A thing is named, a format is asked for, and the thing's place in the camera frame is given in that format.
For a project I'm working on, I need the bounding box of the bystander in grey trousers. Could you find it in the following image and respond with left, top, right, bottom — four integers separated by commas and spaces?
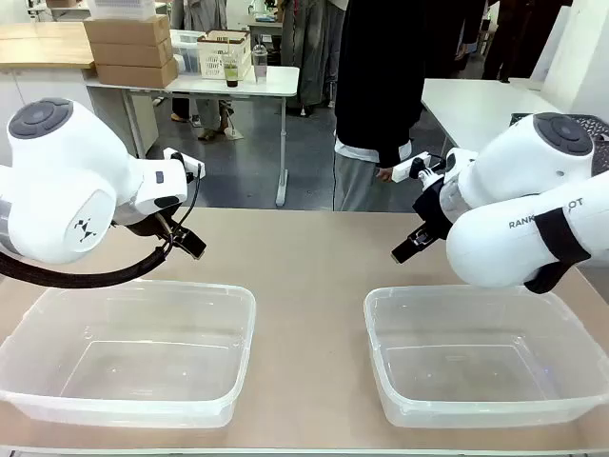
170, 0, 230, 142

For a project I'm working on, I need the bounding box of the white folding table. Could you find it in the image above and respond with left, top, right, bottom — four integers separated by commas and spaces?
87, 65, 302, 209

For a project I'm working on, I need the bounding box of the clear storage container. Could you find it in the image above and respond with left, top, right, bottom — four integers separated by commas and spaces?
169, 29, 206, 75

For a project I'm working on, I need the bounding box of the wooden counter top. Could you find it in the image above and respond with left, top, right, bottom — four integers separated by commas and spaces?
0, 22, 97, 73

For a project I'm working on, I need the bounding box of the clear plastic cup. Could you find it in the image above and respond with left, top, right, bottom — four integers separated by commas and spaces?
251, 41, 269, 85

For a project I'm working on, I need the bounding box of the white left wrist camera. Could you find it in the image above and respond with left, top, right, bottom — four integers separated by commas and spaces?
163, 148, 206, 180

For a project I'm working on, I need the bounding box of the thin black camera cable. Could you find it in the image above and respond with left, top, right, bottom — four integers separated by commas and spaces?
164, 163, 201, 242

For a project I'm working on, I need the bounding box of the hanging grey coat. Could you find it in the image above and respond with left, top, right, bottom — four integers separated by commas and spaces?
280, 0, 346, 117

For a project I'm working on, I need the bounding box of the white board panel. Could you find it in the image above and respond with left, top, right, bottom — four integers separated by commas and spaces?
529, 0, 609, 116

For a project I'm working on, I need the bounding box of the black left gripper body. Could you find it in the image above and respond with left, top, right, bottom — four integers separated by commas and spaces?
113, 202, 190, 245

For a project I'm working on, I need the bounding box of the cardboard box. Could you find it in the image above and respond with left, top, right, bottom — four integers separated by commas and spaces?
83, 13, 172, 48
95, 58, 180, 89
89, 37, 174, 67

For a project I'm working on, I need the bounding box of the bystander in dark clothes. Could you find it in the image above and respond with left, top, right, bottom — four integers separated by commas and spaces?
455, 0, 516, 81

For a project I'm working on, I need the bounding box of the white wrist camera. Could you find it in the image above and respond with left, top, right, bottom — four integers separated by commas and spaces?
163, 148, 206, 180
390, 150, 447, 188

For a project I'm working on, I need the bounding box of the cup with green drink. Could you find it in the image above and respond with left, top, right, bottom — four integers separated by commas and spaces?
223, 40, 241, 89

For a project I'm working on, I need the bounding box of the white lattice basket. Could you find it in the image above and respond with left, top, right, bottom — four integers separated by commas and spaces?
196, 29, 253, 80

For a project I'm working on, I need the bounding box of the black braided cable sleeve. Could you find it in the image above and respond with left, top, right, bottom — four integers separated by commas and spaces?
0, 239, 175, 289

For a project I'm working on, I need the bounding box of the person in black top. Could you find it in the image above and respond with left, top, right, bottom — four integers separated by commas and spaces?
333, 0, 427, 212

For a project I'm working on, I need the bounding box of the white work table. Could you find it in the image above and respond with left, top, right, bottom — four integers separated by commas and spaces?
420, 77, 566, 154

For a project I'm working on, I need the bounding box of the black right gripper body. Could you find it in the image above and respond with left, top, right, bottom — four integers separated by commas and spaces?
411, 179, 451, 242

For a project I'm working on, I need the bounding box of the black strap on arm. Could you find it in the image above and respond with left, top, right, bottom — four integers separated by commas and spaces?
522, 207, 593, 295

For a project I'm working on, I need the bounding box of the white plastic crate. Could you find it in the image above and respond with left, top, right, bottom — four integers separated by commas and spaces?
87, 0, 157, 22

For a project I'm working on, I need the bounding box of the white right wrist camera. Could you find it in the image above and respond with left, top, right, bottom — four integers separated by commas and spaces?
390, 150, 447, 188

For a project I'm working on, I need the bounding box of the clear plastic bin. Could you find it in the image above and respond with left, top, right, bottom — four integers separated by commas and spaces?
363, 284, 609, 428
0, 279, 258, 428

